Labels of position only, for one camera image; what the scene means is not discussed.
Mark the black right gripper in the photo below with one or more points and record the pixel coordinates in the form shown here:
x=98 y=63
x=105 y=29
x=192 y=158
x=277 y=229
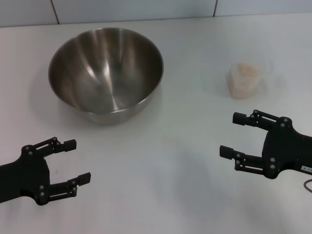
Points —
x=285 y=148

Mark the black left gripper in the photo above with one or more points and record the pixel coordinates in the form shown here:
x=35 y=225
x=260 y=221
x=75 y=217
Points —
x=26 y=175

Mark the stainless steel mixing bowl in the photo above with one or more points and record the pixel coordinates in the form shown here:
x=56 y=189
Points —
x=104 y=73

